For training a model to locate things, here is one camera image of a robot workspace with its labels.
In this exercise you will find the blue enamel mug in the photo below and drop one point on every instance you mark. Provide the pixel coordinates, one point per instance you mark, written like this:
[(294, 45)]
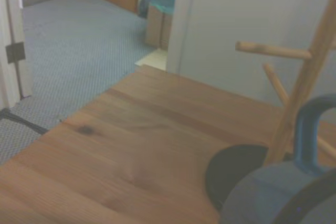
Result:
[(262, 195)]

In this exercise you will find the wooden mug tree black base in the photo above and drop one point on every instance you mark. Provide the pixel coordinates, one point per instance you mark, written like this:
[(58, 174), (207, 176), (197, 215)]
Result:
[(302, 95)]

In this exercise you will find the brown cardboard box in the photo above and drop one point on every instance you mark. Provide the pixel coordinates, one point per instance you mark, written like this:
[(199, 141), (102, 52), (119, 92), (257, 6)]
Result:
[(157, 30)]

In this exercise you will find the metal door hinge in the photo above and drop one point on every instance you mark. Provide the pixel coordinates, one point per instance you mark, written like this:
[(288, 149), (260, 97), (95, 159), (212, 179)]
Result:
[(15, 52)]

